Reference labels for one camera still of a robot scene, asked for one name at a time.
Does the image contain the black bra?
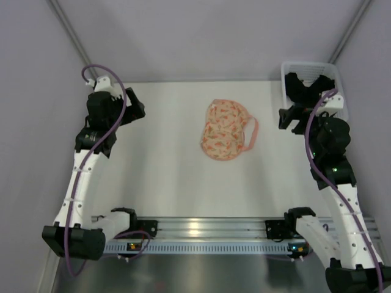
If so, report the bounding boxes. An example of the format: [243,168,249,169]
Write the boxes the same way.
[285,73,335,108]

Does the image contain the peach floral mesh laundry bag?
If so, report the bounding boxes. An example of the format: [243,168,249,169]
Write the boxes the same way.
[200,99,259,161]

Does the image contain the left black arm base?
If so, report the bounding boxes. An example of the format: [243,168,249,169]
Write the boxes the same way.
[130,219,158,237]

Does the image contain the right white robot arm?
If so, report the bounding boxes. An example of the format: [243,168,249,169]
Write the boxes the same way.
[279,105,390,292]

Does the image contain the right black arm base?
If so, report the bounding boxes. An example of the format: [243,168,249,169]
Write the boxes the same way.
[265,219,298,241]

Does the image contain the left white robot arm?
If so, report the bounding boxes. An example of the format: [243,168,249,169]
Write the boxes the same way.
[42,87,145,261]

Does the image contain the white plastic basket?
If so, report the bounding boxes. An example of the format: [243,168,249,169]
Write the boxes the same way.
[280,61,349,121]

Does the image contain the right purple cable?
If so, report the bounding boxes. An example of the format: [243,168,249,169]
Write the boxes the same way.
[306,89,384,293]

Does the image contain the purple cable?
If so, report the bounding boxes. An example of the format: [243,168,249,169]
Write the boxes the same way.
[306,89,384,293]
[63,64,150,277]

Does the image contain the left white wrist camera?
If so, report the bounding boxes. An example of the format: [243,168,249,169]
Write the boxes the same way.
[86,75,120,97]

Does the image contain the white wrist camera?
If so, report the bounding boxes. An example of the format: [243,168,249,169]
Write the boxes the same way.
[316,92,345,116]
[86,75,120,97]

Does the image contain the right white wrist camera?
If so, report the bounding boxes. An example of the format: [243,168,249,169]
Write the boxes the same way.
[316,92,345,116]

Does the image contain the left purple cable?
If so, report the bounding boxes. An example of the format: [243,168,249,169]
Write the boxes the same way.
[63,64,150,277]

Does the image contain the left aluminium frame post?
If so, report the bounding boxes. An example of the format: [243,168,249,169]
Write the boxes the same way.
[46,0,92,66]

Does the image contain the aluminium frame post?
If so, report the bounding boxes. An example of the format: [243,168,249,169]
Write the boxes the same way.
[46,0,92,66]
[327,0,375,64]

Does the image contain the aluminium mounting rail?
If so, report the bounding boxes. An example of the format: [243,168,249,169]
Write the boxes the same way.
[91,215,381,241]

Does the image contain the right aluminium frame post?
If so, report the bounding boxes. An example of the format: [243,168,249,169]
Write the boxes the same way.
[327,0,375,64]

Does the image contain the white slotted cable duct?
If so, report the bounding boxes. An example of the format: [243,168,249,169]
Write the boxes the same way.
[104,239,309,255]

